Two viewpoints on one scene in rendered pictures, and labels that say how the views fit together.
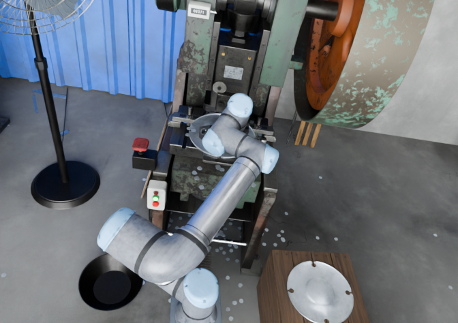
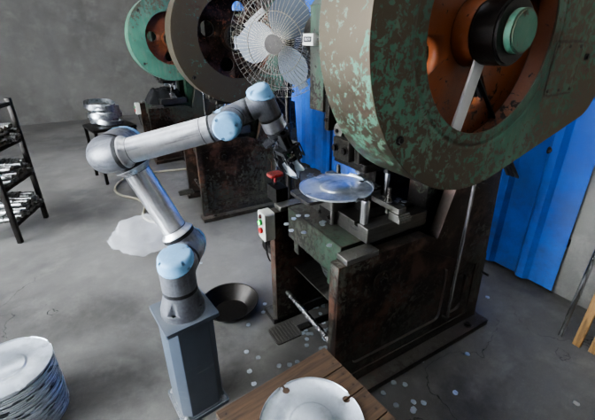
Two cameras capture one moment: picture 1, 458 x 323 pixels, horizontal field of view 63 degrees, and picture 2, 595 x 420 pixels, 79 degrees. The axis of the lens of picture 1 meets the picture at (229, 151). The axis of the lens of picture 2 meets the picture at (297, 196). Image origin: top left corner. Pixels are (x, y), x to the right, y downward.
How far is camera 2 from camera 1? 1.31 m
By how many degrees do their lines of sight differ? 56
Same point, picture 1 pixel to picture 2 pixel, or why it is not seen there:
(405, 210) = not seen: outside the picture
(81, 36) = not seen: hidden behind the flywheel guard
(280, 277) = (294, 371)
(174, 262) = (92, 145)
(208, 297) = (163, 262)
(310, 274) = (328, 400)
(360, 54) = (328, 12)
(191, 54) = (313, 89)
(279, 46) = not seen: hidden behind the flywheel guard
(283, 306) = (257, 392)
